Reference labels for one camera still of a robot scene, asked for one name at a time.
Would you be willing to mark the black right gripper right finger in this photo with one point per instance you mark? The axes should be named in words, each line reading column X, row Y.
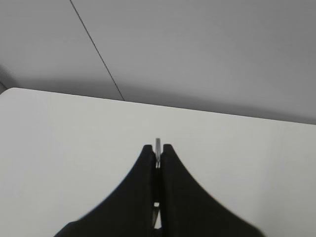
column 188, row 210

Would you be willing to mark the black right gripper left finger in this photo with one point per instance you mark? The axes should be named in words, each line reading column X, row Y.
column 127, row 211

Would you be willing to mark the dark navy lunch bag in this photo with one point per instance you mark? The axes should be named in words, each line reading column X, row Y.
column 156, row 211

